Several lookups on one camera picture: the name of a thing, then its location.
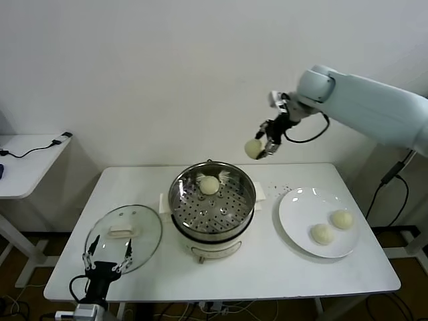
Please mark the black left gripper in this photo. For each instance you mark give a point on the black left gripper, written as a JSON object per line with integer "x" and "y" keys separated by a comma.
{"x": 100, "y": 277}

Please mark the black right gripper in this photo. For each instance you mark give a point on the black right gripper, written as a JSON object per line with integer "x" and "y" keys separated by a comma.
{"x": 278, "y": 128}

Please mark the white steamed baozi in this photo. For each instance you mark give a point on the white steamed baozi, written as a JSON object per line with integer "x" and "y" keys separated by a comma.
{"x": 209, "y": 185}
{"x": 253, "y": 148}
{"x": 322, "y": 234}
{"x": 341, "y": 219}

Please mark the round glass pot lid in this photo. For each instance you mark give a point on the round glass pot lid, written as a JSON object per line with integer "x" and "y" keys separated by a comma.
{"x": 140, "y": 227}

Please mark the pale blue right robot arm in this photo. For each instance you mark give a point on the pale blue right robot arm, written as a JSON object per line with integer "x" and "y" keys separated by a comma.
{"x": 368, "y": 100}

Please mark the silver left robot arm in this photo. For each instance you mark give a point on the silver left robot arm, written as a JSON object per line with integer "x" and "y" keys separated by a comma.
{"x": 92, "y": 312}

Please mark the stainless steel steamer basket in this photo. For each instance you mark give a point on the stainless steel steamer basket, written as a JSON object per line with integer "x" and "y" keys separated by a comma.
{"x": 214, "y": 214}

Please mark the scattered dark crumbs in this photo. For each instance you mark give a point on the scattered dark crumbs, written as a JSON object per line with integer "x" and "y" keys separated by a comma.
{"x": 277, "y": 189}

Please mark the white table leg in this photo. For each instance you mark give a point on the white table leg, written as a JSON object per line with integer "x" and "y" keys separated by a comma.
{"x": 122, "y": 312}
{"x": 320, "y": 306}

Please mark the large white round plate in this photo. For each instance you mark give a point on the large white round plate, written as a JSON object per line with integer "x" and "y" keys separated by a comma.
{"x": 301, "y": 214}

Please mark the cream electric cooking pot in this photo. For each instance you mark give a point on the cream electric cooking pot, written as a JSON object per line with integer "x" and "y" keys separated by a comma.
{"x": 214, "y": 249}

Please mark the white side table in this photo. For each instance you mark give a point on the white side table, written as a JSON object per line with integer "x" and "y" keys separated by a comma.
{"x": 33, "y": 167}

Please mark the white power strip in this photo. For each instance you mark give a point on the white power strip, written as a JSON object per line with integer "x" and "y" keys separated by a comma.
{"x": 214, "y": 306}

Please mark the small blue object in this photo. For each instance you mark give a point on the small blue object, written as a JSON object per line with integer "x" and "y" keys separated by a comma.
{"x": 1, "y": 171}

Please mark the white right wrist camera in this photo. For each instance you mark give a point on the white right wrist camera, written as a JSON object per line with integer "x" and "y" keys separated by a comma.
{"x": 278, "y": 99}

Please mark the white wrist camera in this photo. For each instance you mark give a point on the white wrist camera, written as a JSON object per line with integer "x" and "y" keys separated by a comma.
{"x": 65, "y": 314}
{"x": 278, "y": 99}

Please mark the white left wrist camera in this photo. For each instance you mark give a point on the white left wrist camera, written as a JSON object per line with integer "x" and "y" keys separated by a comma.
{"x": 65, "y": 314}

